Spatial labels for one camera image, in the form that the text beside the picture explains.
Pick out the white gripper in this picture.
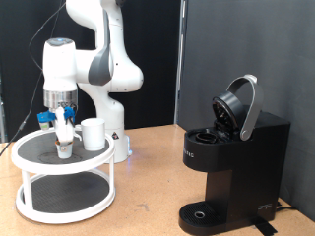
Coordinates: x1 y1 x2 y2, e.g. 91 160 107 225
53 106 76 154

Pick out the white coffee pod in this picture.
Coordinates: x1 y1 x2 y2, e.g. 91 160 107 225
54 141 74 160

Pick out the white ceramic mug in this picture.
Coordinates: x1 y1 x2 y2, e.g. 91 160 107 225
72 117 106 151

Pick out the silver handled brewer lid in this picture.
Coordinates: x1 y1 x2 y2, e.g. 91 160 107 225
211 74 265 142

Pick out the black Keurig coffee machine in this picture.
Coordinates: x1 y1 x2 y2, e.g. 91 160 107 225
178 104 291 236

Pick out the white two-tier turntable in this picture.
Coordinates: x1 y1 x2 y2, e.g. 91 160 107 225
10 125 116 225

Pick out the silver vertical pole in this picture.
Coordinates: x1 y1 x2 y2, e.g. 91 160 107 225
173 0 189 126

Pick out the black tape strip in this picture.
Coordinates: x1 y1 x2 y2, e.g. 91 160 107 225
250 220 279 236

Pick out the blue mounted wrist camera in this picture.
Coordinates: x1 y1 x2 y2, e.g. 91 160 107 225
36 110 56 132

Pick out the black hanging cable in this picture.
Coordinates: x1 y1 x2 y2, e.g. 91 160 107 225
0 13 58 155

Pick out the grey metal frame post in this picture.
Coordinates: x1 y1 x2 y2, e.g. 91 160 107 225
0 78 7 144

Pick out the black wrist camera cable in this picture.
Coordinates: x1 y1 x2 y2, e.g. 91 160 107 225
28 1 67 72

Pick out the black machine power cord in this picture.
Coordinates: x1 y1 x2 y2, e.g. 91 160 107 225
275 201 298 212

